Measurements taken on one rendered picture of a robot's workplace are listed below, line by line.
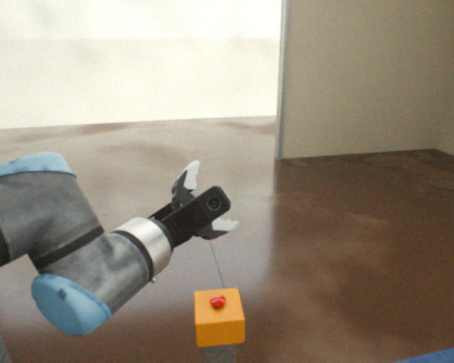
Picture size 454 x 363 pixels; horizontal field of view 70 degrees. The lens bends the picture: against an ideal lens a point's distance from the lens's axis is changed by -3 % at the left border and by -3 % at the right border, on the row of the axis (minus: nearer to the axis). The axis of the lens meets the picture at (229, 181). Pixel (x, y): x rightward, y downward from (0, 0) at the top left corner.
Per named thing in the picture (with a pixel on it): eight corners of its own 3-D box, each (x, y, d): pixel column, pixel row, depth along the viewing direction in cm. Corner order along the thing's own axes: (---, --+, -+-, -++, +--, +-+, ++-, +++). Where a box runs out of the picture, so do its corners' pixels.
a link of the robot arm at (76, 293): (48, 267, 34) (96, 346, 35) (131, 217, 44) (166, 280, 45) (13, 280, 39) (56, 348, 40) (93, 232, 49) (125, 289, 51)
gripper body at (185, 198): (165, 204, 64) (119, 233, 54) (193, 184, 59) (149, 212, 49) (187, 237, 64) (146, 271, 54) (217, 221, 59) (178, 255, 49)
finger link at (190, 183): (171, 164, 68) (163, 200, 62) (190, 150, 64) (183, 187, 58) (183, 172, 69) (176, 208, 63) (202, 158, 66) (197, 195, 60)
